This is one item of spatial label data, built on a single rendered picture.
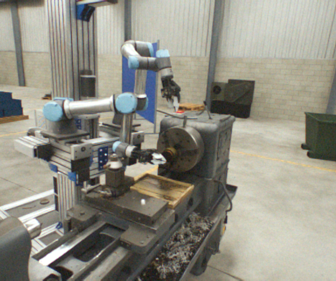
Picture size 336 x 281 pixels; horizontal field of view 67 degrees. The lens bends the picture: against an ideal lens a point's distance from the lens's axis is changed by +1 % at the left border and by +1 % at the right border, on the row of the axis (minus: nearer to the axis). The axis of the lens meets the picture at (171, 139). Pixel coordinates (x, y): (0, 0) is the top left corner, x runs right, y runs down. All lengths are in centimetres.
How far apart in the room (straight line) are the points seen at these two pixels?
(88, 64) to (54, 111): 58
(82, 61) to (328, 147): 513
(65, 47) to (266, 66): 1016
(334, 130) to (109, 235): 520
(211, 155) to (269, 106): 983
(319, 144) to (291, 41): 636
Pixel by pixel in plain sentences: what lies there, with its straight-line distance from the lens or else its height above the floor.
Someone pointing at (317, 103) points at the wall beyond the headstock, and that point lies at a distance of 1142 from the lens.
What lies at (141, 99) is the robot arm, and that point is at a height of 136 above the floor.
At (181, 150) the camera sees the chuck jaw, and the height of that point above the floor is 111.
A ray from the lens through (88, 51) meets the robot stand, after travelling 204.
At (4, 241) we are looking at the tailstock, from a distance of 85.
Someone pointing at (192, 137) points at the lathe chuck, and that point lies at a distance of 163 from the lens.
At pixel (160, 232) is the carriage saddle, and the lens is 120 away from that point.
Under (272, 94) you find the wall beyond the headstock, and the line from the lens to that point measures 1149.
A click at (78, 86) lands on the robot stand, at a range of 199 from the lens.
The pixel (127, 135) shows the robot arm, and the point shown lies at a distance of 169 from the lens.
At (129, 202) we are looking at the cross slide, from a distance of 126.
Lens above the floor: 158
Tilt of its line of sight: 15 degrees down
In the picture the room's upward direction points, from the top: 3 degrees clockwise
